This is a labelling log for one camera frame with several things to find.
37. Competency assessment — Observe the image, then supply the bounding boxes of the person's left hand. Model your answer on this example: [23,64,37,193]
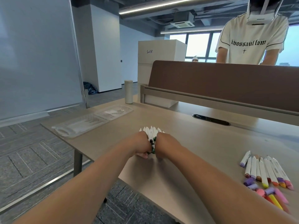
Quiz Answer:
[129,131,154,159]

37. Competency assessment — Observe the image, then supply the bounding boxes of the person's right hand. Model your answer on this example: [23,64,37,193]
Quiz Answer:
[154,132,179,160]

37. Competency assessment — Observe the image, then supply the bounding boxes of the bundle of white markers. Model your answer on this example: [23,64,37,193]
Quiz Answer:
[139,125,166,154]

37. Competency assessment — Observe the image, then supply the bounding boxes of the person's left forearm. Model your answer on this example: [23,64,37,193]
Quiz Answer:
[13,138,139,224]

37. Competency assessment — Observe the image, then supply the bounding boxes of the person's right forearm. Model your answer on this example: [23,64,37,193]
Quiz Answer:
[161,143,299,224]

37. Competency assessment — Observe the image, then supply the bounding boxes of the clear plastic marker case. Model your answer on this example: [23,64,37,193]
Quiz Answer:
[52,105,134,138]

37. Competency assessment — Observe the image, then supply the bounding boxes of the white cylindrical bottle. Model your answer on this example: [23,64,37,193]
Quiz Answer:
[124,80,134,104]

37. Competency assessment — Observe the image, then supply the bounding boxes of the grey table leg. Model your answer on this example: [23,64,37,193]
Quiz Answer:
[74,149,83,178]

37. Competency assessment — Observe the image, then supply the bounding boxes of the black bag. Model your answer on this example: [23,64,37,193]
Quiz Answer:
[83,81,98,95]

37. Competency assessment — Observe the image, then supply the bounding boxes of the brown desk divider panel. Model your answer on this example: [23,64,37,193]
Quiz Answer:
[148,60,299,107]

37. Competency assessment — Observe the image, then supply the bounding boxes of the white cabinet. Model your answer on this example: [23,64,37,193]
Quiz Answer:
[138,40,187,108]

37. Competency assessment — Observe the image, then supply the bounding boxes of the pile of pastel capped markers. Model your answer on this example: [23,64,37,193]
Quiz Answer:
[239,150,294,214]

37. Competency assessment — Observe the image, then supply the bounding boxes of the window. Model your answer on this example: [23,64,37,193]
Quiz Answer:
[169,25,299,67]

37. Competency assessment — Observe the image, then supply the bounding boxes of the short linear ceiling light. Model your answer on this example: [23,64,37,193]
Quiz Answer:
[160,26,225,34]

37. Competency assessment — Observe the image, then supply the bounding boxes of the ceiling air conditioner unit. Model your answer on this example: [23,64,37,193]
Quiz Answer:
[170,11,196,29]

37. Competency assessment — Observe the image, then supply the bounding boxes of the frosted glass partition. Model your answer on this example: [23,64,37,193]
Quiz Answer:
[0,0,87,128]

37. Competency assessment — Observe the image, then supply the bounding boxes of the long linear ceiling light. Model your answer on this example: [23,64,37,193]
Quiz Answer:
[118,0,212,15]

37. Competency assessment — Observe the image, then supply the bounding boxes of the white headset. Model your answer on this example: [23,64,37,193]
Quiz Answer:
[247,0,283,26]

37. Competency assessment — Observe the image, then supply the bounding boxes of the black desk cable grommet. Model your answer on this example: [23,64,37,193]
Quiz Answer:
[192,114,231,126]

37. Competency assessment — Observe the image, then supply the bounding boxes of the grey divider rail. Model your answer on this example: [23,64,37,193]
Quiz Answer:
[140,84,299,120]

